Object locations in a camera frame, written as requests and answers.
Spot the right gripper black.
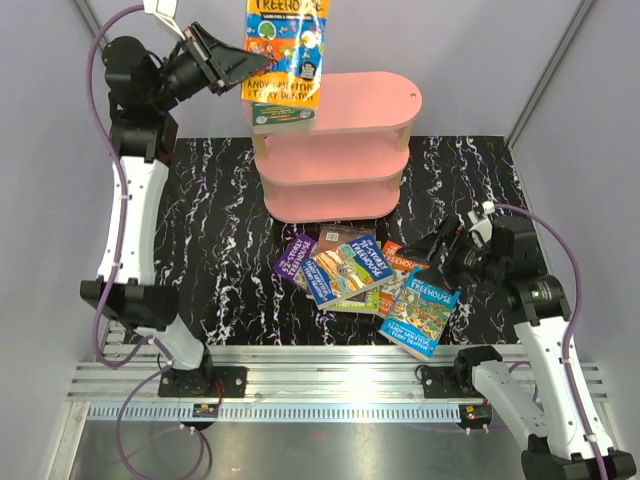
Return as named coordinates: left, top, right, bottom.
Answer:
left=396, top=214, right=507, bottom=296

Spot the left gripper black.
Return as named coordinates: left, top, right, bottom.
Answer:
left=148, top=20, right=268, bottom=111

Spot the green paperback book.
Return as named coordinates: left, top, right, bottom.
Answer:
left=250, top=103, right=316, bottom=135

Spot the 130-storey treehouse orange book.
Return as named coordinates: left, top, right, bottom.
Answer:
left=241, top=0, right=330, bottom=110

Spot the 91-storey treehouse blue book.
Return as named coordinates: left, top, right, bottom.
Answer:
left=300, top=234, right=393, bottom=309

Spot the dark brown paperback book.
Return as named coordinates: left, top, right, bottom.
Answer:
left=315, top=224, right=376, bottom=253

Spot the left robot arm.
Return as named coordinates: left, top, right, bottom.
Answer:
left=80, top=22, right=268, bottom=397

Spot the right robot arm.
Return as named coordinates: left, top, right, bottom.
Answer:
left=398, top=216, right=637, bottom=479

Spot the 78-storey treehouse orange book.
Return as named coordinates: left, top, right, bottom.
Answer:
left=378, top=240, right=427, bottom=318

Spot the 26-storey treehouse blue book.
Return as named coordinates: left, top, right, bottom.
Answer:
left=378, top=274, right=460, bottom=361

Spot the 65-storey treehouse green book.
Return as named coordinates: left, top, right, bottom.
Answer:
left=330, top=292, right=380, bottom=315

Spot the pink three-tier shelf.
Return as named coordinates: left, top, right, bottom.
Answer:
left=251, top=71, right=422, bottom=223

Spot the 52-storey treehouse purple book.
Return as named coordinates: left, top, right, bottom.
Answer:
left=273, top=234, right=317, bottom=293

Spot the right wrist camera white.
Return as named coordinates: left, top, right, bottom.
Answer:
left=467, top=201, right=495, bottom=248

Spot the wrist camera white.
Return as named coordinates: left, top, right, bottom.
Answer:
left=467, top=201, right=495, bottom=248
left=142, top=0, right=180, bottom=32

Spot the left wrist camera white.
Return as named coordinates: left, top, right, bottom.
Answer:
left=142, top=0, right=180, bottom=32

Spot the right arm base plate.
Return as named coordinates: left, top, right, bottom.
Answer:
left=414, top=364, right=483, bottom=399

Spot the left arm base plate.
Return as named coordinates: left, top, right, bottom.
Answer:
left=158, top=365, right=248, bottom=399

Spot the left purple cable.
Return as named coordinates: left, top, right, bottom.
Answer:
left=85, top=4, right=211, bottom=479

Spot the aluminium mounting rail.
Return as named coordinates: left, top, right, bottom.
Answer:
left=67, top=344, right=609, bottom=421

